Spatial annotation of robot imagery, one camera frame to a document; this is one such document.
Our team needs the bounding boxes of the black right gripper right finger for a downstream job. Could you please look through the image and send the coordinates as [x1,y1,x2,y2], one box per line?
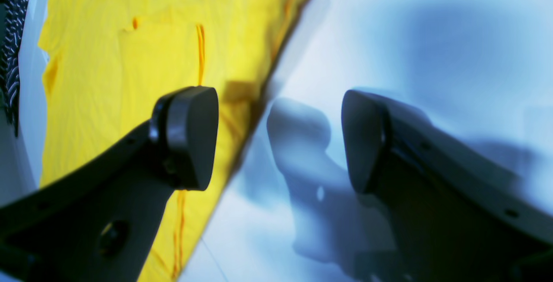
[341,89,552,282]

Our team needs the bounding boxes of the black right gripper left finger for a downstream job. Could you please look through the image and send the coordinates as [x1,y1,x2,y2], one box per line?
[0,86,219,282]

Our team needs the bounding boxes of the yellow T-shirt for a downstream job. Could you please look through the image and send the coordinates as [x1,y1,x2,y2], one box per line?
[39,0,307,282]

